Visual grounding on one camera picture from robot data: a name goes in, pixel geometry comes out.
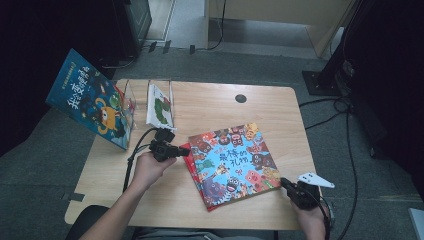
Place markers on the person's grey clothing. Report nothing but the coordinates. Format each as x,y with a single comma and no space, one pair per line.
200,235

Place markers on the clear acrylic book rack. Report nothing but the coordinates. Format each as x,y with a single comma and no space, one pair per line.
172,90

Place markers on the white box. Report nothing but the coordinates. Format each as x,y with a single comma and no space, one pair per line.
417,223

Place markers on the person's left hand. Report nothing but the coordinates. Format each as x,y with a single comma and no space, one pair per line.
150,171

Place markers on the red-spined colourful picture book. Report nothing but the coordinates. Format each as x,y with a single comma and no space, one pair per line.
233,166

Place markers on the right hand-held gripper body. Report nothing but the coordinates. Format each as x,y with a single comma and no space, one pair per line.
305,198

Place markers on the beige wooden cabinet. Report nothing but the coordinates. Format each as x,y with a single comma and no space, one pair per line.
283,10

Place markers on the white caterpillar board book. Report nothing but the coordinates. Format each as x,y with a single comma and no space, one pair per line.
160,110

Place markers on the black tape strip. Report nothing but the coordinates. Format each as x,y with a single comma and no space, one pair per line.
76,196
152,46
192,49
166,46

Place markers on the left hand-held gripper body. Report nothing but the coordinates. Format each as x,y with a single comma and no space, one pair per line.
163,150

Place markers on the person's right hand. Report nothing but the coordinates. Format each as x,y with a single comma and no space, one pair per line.
311,220

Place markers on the blue monster picture book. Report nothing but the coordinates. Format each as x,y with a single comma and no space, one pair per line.
83,96

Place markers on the black metal stand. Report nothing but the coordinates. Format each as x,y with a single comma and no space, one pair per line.
321,83

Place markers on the dark curtain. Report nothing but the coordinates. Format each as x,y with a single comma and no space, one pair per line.
393,83
26,50

